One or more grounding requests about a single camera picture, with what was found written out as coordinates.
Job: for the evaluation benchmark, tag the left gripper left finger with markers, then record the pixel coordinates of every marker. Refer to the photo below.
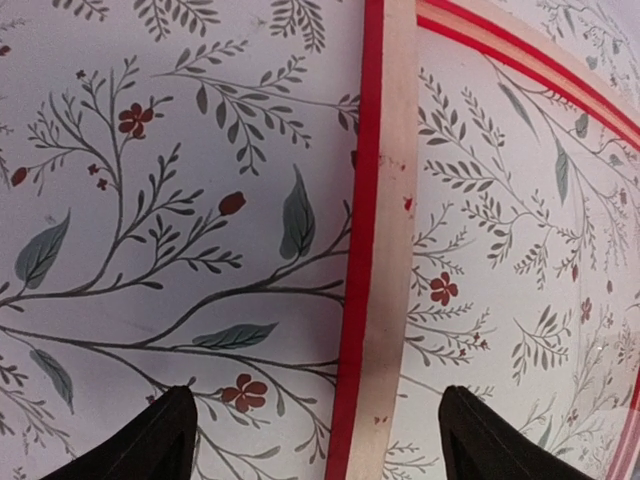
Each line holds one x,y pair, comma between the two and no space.
159,443

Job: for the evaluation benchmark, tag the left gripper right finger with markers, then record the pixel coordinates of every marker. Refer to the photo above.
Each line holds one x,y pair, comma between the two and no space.
477,443

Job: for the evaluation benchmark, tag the wooden picture frame red edge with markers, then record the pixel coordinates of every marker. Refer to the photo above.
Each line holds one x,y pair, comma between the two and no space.
385,192

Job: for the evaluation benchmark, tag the clear acrylic sheet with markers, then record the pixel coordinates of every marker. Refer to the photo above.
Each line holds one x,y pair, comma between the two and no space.
525,274

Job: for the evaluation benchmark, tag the floral patterned table cover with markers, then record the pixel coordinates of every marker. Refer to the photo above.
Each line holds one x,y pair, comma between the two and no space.
177,182

